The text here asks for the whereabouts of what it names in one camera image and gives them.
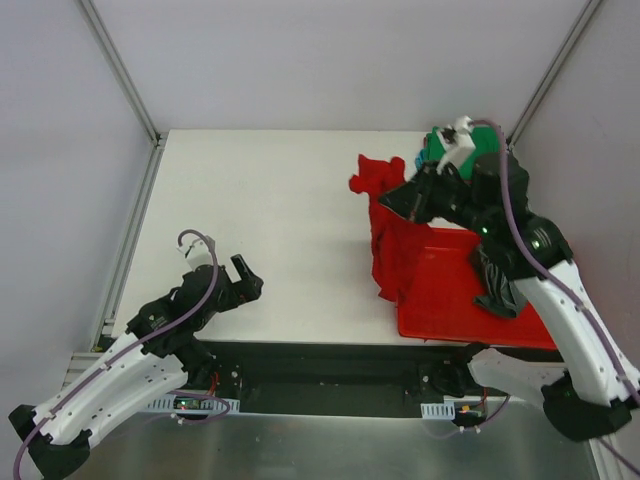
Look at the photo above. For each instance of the left aluminium frame post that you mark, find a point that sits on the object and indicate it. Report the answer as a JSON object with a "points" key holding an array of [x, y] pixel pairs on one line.
{"points": [[110, 52]]}

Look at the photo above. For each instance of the red t-shirt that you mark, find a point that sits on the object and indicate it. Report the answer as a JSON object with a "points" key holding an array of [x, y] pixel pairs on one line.
{"points": [[395, 242]]}

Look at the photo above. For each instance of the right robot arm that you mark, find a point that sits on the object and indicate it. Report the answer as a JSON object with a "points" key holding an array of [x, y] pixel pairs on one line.
{"points": [[596, 391]]}

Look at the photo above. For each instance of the white cable duct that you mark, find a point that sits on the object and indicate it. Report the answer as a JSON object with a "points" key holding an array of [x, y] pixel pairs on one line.
{"points": [[438, 411], [180, 403]]}

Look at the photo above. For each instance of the aluminium frame post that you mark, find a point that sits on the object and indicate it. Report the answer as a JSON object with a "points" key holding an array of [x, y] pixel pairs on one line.
{"points": [[110, 52], [558, 63]]}

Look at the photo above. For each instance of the right aluminium frame post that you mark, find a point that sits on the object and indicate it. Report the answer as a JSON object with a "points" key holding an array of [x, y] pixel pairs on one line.
{"points": [[558, 63]]}

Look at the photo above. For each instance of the green folded t-shirt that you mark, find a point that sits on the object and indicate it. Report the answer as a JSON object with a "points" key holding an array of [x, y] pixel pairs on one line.
{"points": [[484, 138]]}

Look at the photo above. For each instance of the red plastic tray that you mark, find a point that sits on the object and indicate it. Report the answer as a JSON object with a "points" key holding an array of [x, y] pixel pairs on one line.
{"points": [[436, 289]]}

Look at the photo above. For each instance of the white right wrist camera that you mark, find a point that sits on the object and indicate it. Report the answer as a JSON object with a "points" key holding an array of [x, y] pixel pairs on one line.
{"points": [[456, 140]]}

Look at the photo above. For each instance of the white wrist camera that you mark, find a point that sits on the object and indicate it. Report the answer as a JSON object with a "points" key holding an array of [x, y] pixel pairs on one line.
{"points": [[198, 253], [456, 140]]}

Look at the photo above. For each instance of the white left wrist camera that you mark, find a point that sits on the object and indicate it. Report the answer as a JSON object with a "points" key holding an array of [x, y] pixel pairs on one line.
{"points": [[198, 253]]}

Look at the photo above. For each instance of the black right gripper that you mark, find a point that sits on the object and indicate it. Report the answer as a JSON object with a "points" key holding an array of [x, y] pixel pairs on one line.
{"points": [[423, 192]]}

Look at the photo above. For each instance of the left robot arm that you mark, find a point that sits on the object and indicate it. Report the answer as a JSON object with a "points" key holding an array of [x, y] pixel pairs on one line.
{"points": [[157, 353]]}

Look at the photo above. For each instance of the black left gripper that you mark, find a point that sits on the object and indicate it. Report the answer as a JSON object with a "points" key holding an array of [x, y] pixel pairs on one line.
{"points": [[232, 288]]}

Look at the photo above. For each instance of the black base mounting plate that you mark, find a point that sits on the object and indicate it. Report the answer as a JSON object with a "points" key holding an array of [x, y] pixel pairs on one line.
{"points": [[378, 381]]}

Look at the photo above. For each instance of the left white cable duct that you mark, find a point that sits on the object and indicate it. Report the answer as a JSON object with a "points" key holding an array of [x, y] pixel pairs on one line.
{"points": [[180, 403]]}

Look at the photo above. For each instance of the teal folded t-shirt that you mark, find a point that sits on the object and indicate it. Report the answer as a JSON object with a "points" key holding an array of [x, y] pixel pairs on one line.
{"points": [[420, 160]]}

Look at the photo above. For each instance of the grey crumpled t-shirt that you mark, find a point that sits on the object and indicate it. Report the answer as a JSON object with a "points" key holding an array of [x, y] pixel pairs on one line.
{"points": [[499, 296]]}

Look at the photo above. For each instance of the right white cable duct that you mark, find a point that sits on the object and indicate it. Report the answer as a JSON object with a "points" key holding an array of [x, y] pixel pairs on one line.
{"points": [[438, 411]]}

